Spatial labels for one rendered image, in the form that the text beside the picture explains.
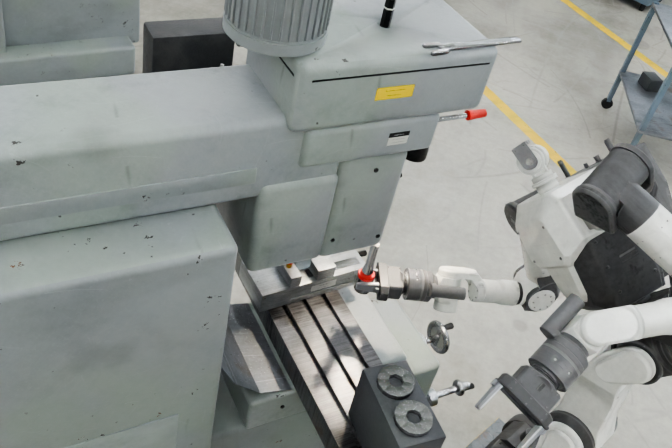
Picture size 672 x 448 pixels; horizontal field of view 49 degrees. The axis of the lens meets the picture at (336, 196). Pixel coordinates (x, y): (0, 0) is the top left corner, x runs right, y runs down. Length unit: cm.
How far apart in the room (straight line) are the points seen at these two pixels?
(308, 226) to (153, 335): 41
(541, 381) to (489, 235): 274
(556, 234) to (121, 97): 95
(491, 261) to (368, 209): 230
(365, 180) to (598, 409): 81
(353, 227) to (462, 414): 168
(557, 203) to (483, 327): 205
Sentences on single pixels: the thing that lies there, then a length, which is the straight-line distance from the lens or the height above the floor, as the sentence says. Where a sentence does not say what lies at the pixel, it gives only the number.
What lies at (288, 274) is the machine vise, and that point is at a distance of 210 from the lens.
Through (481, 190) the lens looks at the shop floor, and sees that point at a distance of 446.
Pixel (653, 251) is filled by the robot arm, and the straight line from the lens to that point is 161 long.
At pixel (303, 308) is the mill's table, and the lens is 216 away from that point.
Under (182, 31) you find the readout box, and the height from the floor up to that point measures 173.
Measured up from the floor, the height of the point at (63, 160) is 173.
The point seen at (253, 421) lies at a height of 80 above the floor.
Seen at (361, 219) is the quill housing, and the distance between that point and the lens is 177.
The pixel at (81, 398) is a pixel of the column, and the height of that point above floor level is 121.
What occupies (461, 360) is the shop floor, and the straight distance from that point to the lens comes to 349.
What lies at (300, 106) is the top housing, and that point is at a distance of 142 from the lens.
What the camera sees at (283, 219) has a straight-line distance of 161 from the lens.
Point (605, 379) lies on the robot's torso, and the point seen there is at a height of 128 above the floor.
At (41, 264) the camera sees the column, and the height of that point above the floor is 156.
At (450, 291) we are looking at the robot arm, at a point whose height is 118.
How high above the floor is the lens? 257
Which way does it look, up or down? 39 degrees down
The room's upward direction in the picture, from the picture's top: 13 degrees clockwise
